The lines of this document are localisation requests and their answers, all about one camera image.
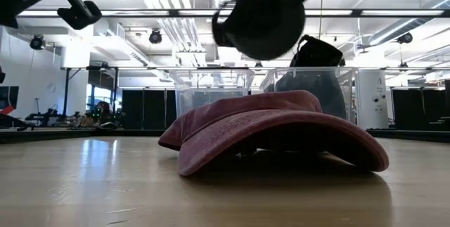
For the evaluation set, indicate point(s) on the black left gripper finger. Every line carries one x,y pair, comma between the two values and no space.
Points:
81,13

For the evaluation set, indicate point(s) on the black baseball cap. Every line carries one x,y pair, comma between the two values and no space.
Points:
267,26

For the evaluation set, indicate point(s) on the black ceiling spotlight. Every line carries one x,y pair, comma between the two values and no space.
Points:
155,37
37,42
405,38

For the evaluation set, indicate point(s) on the person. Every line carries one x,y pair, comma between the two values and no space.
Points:
102,109

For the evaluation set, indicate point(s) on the grey cap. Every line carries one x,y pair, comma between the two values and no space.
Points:
321,91

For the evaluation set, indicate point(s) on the clear plastic bin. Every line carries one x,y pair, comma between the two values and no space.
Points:
211,90
348,86

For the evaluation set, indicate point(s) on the black partition panels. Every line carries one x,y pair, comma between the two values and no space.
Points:
418,107
147,109

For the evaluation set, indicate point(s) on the white round column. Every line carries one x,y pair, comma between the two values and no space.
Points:
372,98

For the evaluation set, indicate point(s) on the red washed baseball cap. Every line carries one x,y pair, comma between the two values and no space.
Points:
267,128

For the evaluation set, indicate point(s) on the black frame crossbar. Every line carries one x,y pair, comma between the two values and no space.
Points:
123,68

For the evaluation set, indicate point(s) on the silver ceiling air duct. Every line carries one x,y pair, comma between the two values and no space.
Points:
411,21

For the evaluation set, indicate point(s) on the black frame post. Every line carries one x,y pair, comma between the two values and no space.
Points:
66,91
115,91

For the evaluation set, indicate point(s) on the dark wall monitor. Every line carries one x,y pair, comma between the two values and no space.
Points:
7,97

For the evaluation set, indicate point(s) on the black table edge rail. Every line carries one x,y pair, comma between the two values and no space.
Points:
70,134

